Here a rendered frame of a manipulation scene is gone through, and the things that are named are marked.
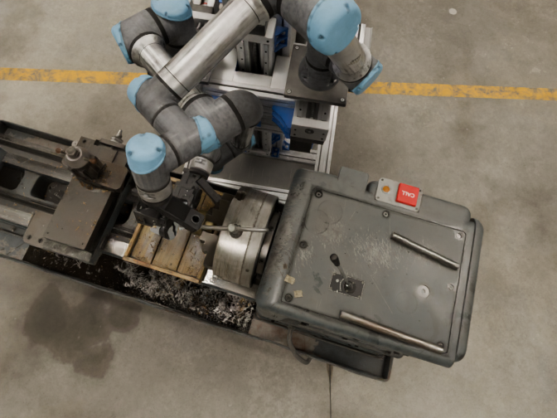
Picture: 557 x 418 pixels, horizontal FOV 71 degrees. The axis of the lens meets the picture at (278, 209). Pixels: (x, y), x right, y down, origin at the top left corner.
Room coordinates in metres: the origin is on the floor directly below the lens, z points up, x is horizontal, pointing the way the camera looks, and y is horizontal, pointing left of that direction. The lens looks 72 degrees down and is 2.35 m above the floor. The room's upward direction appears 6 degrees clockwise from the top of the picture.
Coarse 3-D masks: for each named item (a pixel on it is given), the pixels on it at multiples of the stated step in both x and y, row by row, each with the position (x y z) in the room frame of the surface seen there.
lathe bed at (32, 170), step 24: (0, 144) 0.65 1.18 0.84; (24, 144) 0.65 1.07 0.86; (24, 168) 0.55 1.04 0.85; (48, 168) 0.56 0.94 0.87; (0, 192) 0.44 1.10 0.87; (24, 192) 0.45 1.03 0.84; (48, 192) 0.49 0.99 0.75; (0, 216) 0.34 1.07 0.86; (24, 216) 0.35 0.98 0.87; (120, 216) 0.42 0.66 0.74; (120, 240) 0.30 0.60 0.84; (216, 288) 0.17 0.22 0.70; (240, 288) 0.16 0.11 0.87
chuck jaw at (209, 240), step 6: (204, 234) 0.29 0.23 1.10; (210, 234) 0.30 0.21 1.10; (204, 240) 0.27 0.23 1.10; (210, 240) 0.28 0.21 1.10; (216, 240) 0.28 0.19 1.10; (204, 246) 0.25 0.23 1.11; (210, 246) 0.25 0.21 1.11; (204, 252) 0.24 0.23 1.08; (210, 252) 0.23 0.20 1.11; (210, 258) 0.22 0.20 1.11; (204, 264) 0.20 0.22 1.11; (210, 264) 0.20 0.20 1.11
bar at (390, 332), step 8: (344, 312) 0.08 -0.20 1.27; (352, 320) 0.06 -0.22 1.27; (360, 320) 0.06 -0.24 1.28; (368, 320) 0.06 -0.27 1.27; (376, 328) 0.04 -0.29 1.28; (384, 328) 0.04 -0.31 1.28; (392, 328) 0.05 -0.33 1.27; (392, 336) 0.03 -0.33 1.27; (400, 336) 0.03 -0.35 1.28; (408, 336) 0.03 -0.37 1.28; (416, 344) 0.01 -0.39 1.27; (424, 344) 0.02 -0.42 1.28; (432, 344) 0.02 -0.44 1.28; (440, 352) 0.00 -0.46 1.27
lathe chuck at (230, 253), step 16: (240, 192) 0.42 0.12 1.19; (256, 192) 0.43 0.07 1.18; (240, 208) 0.35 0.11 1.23; (256, 208) 0.36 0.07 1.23; (224, 224) 0.30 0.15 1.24; (240, 224) 0.30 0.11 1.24; (224, 240) 0.25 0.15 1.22; (240, 240) 0.26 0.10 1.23; (224, 256) 0.21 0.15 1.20; (240, 256) 0.21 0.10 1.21; (224, 272) 0.17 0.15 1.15; (240, 272) 0.17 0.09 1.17
